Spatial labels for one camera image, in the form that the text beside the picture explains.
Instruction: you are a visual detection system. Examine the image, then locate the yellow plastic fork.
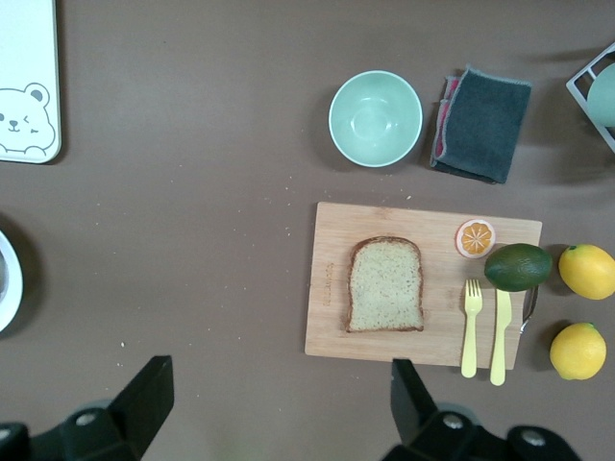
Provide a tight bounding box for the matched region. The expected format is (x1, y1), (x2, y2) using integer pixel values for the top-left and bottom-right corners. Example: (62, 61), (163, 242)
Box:
(460, 279), (483, 379)

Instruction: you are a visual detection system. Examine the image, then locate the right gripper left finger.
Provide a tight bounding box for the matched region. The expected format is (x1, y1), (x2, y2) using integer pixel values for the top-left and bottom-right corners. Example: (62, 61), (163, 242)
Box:
(0, 354), (175, 461)

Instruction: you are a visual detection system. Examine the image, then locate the wooden cutting board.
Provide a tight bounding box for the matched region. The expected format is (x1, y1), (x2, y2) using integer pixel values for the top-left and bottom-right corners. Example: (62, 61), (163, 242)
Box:
(304, 201), (543, 371)

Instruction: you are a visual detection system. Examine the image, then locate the pink folded cloth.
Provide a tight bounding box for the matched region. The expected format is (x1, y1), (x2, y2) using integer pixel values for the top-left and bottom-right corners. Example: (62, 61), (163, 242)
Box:
(433, 75), (457, 159)

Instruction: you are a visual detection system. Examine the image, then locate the grey folded cloth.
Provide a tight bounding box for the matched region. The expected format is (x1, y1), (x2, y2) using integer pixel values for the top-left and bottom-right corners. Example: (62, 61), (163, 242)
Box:
(430, 65), (533, 185)

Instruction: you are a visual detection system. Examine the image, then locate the cream bear print tray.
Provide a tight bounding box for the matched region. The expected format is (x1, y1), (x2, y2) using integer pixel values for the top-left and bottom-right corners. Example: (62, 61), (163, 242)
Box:
(0, 0), (62, 164)

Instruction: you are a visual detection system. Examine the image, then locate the yellow plastic knife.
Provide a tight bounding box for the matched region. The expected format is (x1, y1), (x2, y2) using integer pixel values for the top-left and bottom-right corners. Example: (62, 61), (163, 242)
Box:
(489, 289), (513, 387)

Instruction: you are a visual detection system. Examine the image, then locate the white wire rack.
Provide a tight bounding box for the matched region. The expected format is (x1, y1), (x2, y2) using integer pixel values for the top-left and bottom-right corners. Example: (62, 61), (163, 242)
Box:
(565, 41), (615, 154)

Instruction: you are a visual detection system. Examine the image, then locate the plain bread slice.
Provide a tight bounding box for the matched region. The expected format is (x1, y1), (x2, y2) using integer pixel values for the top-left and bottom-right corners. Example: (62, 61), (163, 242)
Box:
(344, 235), (426, 334)

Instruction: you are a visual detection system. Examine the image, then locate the white round plate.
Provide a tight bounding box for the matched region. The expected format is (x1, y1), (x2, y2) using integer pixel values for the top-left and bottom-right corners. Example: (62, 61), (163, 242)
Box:
(0, 229), (24, 335)

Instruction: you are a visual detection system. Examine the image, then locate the yellow lemon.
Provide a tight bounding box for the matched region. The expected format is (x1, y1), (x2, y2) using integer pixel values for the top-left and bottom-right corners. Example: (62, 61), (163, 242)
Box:
(549, 322), (608, 381)
(557, 244), (615, 301)

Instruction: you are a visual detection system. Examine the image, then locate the orange half slice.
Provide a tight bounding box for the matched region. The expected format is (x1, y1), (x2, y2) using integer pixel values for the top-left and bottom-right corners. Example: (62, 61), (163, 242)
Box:
(455, 218), (497, 260)

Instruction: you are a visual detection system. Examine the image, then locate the green avocado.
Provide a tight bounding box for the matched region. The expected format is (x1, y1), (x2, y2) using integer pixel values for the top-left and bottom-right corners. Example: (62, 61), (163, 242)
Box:
(483, 243), (554, 293)

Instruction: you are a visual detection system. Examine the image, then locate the pale green bowl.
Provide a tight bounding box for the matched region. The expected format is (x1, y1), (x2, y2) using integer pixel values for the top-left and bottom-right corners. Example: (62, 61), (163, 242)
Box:
(328, 70), (425, 168)

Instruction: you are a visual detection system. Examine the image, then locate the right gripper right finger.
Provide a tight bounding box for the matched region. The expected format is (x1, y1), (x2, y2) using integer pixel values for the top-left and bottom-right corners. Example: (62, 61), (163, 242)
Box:
(383, 357), (580, 461)

